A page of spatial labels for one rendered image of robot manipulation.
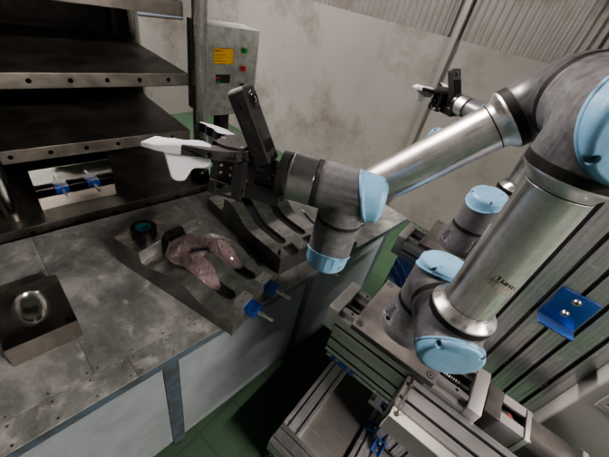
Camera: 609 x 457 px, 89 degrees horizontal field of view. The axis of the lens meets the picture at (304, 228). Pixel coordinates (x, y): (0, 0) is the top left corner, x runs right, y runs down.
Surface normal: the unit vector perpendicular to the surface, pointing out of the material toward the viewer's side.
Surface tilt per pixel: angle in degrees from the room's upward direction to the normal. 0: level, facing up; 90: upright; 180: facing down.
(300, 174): 54
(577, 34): 90
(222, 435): 0
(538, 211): 90
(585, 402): 90
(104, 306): 0
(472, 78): 90
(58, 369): 0
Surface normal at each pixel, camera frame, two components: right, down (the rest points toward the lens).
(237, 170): -0.18, 0.45
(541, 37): -0.60, 0.39
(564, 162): -0.84, 0.16
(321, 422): 0.19, -0.78
